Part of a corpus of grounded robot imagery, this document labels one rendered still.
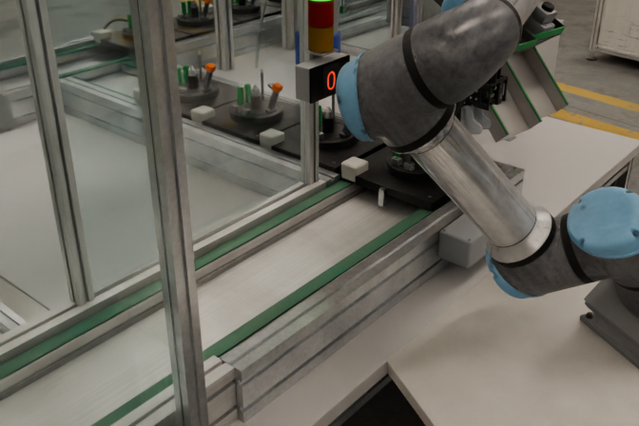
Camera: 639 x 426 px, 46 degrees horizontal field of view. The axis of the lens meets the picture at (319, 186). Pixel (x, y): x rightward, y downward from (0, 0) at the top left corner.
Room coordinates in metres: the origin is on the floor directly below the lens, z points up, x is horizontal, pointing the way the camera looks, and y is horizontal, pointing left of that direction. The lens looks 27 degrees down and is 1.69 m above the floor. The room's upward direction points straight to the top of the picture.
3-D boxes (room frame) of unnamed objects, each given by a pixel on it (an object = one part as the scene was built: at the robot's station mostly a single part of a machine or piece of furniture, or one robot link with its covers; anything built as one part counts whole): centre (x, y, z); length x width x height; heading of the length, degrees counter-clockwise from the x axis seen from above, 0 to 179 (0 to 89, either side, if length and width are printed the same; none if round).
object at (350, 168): (1.50, -0.08, 0.97); 0.05 x 0.05 x 0.04; 50
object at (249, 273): (1.30, 0.00, 0.91); 0.84 x 0.28 x 0.10; 140
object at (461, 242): (1.31, -0.32, 0.93); 0.21 x 0.07 x 0.06; 140
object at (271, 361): (1.21, -0.15, 0.91); 0.89 x 0.06 x 0.11; 140
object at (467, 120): (1.42, -0.31, 1.11); 0.06 x 0.03 x 0.09; 50
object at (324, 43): (1.45, 0.00, 1.28); 0.05 x 0.05 x 0.05
